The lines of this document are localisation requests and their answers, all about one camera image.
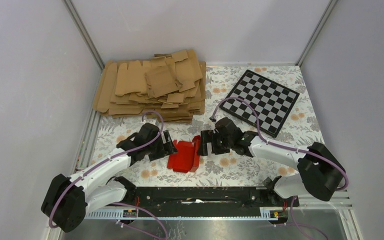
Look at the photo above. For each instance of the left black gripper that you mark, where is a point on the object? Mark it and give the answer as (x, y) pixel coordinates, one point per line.
(166, 148)

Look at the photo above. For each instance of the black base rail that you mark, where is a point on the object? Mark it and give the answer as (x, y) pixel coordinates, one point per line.
(207, 202)

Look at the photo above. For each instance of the floral patterned mat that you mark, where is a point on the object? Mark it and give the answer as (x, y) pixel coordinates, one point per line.
(301, 128)

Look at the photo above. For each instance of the black white checkerboard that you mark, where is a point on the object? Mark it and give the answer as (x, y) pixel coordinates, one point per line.
(255, 97)

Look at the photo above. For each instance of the red paper box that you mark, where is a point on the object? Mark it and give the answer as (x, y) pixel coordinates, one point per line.
(186, 160)

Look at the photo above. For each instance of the stack of brown cardboard blanks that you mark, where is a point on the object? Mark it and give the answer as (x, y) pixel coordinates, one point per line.
(173, 85)

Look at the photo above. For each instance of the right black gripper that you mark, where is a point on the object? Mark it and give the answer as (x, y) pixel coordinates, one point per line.
(210, 136)

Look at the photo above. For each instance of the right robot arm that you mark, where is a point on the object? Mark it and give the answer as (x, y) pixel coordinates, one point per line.
(319, 173)

